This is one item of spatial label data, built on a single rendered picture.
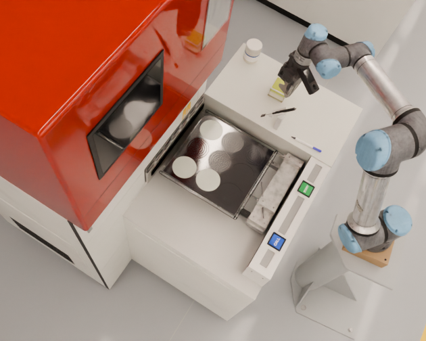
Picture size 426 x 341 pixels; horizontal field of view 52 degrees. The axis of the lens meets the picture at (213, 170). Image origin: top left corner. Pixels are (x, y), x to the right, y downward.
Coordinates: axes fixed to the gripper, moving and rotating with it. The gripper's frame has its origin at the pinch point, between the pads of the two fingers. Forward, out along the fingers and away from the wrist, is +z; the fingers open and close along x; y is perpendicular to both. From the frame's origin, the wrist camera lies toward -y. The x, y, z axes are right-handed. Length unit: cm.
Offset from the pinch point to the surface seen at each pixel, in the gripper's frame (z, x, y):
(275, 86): 2.7, -1.7, 7.6
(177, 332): 116, 73, -34
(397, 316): 104, -26, -116
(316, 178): 11.7, 12.4, -31.9
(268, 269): 17, 54, -44
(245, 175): 20.1, 30.1, -10.3
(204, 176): 21.5, 43.4, 0.3
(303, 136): 10.0, 1.7, -15.4
